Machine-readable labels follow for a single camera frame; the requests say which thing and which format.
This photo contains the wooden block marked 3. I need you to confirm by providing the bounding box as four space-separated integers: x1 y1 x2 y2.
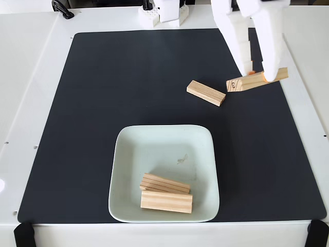
226 67 289 93

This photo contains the grooved wooden block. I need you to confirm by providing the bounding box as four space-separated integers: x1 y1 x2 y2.
140 172 191 194
186 80 227 108

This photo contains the wooden block marked 2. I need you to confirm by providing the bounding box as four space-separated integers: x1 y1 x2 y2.
140 190 193 214

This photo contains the pale green square plate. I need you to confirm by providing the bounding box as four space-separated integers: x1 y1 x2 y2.
108 124 221 223

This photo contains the black table clamp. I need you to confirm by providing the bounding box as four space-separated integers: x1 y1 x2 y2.
51 0 75 20

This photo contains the black table mat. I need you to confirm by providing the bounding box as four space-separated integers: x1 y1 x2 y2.
17 27 327 224

